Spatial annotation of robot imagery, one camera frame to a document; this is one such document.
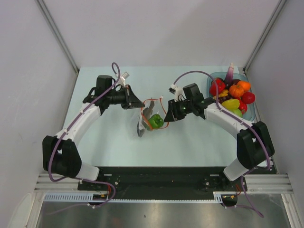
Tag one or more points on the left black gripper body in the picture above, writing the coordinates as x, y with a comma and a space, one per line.
118, 97

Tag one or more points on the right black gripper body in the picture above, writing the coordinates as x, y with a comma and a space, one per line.
185, 107

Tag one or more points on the green bell pepper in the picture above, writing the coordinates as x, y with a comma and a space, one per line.
156, 121

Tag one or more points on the clear zip bag orange zipper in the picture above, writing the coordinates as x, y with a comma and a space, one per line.
158, 109

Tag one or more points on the grey toy fish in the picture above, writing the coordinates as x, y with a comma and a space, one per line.
142, 125

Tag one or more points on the yellow starfruit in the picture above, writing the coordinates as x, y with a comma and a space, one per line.
231, 104

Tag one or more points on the orange pumpkin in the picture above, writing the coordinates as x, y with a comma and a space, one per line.
239, 89

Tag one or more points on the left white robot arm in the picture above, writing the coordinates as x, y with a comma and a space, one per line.
60, 153

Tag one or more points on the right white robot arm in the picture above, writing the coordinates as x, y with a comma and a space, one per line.
254, 144

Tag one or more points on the red bell pepper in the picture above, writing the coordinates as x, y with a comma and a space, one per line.
220, 85

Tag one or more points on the purple white scallion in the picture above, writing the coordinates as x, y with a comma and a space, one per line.
229, 76

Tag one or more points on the green cabbage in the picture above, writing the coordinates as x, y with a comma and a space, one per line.
237, 112

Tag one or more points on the red tomato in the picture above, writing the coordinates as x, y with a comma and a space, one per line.
248, 98

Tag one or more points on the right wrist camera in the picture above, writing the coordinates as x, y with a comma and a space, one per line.
177, 91

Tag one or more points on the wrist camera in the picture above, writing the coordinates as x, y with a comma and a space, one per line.
177, 91
122, 79

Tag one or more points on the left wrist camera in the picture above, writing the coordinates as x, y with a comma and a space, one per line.
122, 79

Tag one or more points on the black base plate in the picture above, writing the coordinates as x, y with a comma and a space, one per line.
152, 180

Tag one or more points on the white cable duct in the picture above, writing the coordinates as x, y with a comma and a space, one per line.
98, 197

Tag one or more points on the aluminium frame rail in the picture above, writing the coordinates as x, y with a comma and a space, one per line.
256, 184

